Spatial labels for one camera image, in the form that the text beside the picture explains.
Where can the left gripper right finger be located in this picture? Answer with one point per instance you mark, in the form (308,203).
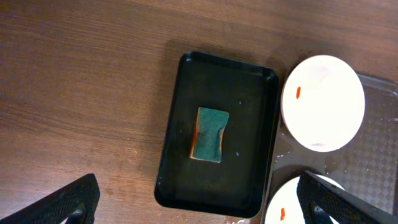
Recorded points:
(323,202)

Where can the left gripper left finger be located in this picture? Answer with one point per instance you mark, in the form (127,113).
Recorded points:
(73,203)

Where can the white plate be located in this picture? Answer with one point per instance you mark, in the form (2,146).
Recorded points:
(323,103)
(284,206)

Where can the green and yellow sponge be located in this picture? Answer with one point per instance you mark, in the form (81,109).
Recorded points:
(209,129)

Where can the large brown serving tray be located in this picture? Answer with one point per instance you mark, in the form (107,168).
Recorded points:
(366,167)

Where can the small black tray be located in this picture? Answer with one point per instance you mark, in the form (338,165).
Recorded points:
(236,185)

